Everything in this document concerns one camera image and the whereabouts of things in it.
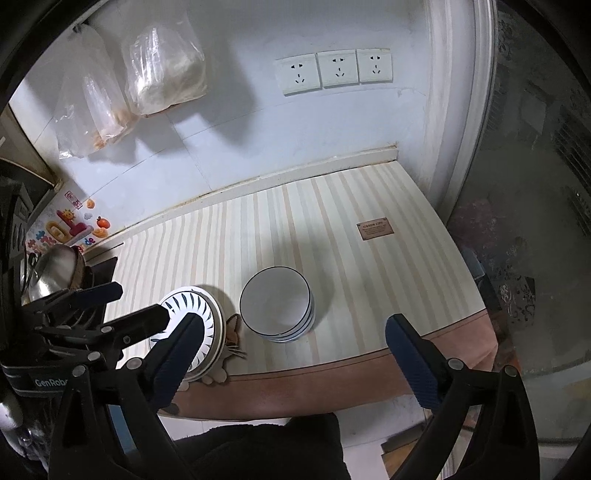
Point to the black induction cooktop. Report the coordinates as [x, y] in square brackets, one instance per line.
[98, 274]

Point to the white wall socket right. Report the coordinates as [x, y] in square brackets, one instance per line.
[375, 65]

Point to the clear plastic bag orange contents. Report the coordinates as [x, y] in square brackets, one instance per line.
[91, 112]

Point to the white wall socket left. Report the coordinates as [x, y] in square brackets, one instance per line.
[298, 74]

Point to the colourful wall sticker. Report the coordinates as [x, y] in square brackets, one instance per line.
[70, 219]

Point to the white plate blue stripes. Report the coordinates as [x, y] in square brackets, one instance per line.
[208, 327]

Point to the plastic bag white contents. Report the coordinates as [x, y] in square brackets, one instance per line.
[164, 67]

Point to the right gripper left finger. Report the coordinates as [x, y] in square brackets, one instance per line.
[140, 388]

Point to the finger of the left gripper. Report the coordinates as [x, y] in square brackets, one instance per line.
[132, 328]

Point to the brown label sticker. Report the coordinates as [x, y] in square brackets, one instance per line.
[375, 228]

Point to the white wall socket middle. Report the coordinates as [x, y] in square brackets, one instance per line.
[338, 68]

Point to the stainless steel wok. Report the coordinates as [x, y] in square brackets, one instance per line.
[60, 268]

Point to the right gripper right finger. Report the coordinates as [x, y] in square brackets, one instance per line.
[504, 443]

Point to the white bowls blue rim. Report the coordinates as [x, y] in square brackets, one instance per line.
[277, 304]

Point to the white wall socket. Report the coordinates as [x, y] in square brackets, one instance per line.
[298, 74]
[375, 65]
[338, 68]

